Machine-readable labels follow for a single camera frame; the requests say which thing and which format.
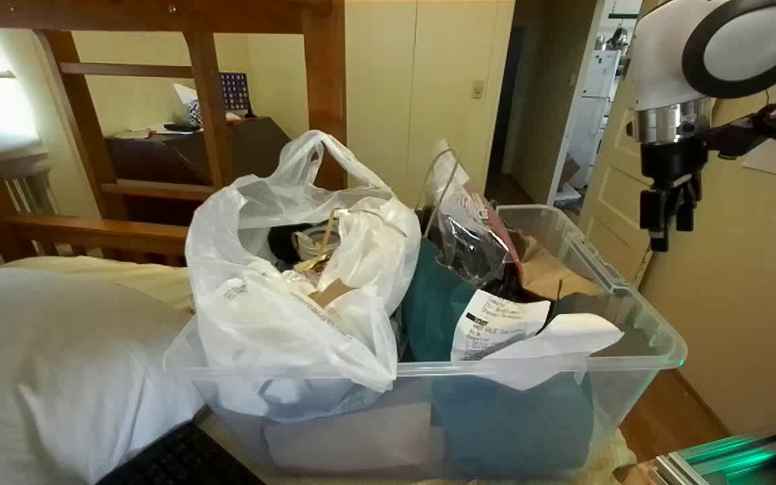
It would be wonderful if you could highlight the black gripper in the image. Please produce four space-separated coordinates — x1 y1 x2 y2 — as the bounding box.
637 132 713 255

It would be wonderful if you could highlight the brown paper bag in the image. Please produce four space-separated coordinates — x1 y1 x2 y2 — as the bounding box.
519 246 609 303

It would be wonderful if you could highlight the white plastic bag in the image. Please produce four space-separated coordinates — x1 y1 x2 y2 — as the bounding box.
166 130 427 425

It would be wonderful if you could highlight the yellow bed sheet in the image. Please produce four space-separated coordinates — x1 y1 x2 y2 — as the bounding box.
0 254 198 317

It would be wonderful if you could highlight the cream panel door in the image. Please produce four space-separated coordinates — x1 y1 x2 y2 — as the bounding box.
577 76 668 289

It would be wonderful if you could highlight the white paper envelope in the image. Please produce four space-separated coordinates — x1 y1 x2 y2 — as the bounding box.
480 310 626 392

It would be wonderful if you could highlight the black lace fabric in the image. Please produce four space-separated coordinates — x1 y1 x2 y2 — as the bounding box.
478 225 547 306

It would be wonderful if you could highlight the clear plastic storage bin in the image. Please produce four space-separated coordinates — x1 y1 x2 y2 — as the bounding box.
193 201 692 481

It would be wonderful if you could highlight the white printed receipt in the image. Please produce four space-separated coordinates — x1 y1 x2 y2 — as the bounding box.
451 289 555 364

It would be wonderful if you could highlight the teal cloth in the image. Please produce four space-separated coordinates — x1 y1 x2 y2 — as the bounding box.
397 237 599 480

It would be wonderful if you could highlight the brown cardboard tag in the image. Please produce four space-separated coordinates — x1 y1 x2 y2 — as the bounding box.
311 277 356 310

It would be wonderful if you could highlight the dark wooden dresser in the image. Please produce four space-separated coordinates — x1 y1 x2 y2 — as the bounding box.
104 116 294 225

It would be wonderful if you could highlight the dark patterned box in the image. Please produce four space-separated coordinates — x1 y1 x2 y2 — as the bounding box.
218 69 255 118

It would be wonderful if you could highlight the white paper sheet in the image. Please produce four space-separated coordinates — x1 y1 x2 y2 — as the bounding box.
171 81 205 132

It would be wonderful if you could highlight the black keyboard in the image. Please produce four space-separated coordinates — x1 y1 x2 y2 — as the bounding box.
94 417 264 485

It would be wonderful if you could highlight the white pillow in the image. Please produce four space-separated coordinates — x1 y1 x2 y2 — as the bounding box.
0 266 207 485

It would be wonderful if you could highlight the white radiator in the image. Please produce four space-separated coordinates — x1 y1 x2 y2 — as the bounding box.
0 143 61 217

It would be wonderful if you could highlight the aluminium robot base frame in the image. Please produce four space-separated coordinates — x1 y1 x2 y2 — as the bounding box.
638 433 776 485

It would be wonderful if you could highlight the wooden bunk bed frame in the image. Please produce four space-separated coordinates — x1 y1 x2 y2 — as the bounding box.
0 0 350 266

